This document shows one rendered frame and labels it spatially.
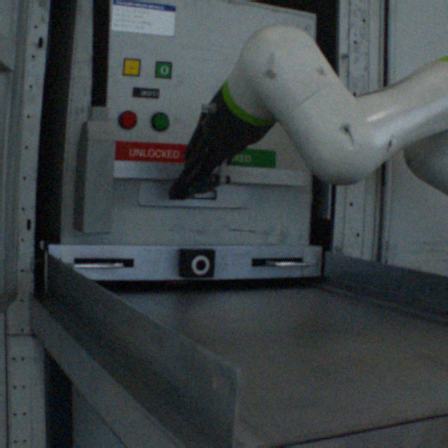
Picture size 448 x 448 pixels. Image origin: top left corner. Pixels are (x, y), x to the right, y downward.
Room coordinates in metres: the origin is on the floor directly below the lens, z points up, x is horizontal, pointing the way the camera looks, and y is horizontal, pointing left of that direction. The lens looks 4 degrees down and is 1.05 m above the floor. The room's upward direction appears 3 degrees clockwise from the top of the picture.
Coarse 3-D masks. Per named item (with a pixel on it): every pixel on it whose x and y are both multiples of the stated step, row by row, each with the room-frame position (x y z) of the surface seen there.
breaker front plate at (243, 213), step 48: (144, 0) 1.20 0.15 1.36; (192, 0) 1.24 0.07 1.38; (144, 48) 1.20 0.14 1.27; (192, 48) 1.24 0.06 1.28; (240, 48) 1.28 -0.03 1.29; (192, 96) 1.24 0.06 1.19; (288, 144) 1.33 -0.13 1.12; (144, 192) 1.21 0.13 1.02; (240, 192) 1.29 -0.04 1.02; (288, 192) 1.33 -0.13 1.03; (96, 240) 1.17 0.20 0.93; (144, 240) 1.21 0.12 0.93; (192, 240) 1.25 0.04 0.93; (240, 240) 1.29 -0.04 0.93; (288, 240) 1.33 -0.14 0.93
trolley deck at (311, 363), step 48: (48, 336) 0.93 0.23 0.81; (192, 336) 0.87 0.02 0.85; (240, 336) 0.89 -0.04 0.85; (288, 336) 0.89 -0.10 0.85; (336, 336) 0.90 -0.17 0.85; (384, 336) 0.90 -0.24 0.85; (432, 336) 0.90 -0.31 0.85; (96, 384) 0.70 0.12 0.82; (240, 384) 0.66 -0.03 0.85; (288, 384) 0.67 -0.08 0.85; (336, 384) 0.67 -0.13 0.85; (384, 384) 0.67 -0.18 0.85; (432, 384) 0.67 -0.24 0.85; (144, 432) 0.56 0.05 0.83; (192, 432) 0.52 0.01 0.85; (288, 432) 0.53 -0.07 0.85; (336, 432) 0.53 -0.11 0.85; (384, 432) 0.54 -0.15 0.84; (432, 432) 0.57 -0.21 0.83
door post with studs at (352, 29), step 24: (360, 0) 1.35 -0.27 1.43; (336, 24) 1.38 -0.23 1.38; (360, 24) 1.35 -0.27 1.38; (336, 48) 1.38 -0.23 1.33; (360, 48) 1.35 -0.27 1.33; (336, 72) 1.38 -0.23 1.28; (360, 72) 1.35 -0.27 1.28; (336, 192) 1.34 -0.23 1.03; (360, 192) 1.36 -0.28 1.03; (336, 216) 1.34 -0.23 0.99; (360, 216) 1.36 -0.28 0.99; (336, 240) 1.34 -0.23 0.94; (360, 240) 1.36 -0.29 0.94
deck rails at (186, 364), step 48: (48, 288) 1.08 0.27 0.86; (96, 288) 0.81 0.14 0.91; (336, 288) 1.30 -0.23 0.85; (384, 288) 1.17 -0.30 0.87; (432, 288) 1.06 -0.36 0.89; (96, 336) 0.81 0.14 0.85; (144, 336) 0.65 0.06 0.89; (144, 384) 0.64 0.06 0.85; (192, 384) 0.55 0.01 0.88; (240, 432) 0.51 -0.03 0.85
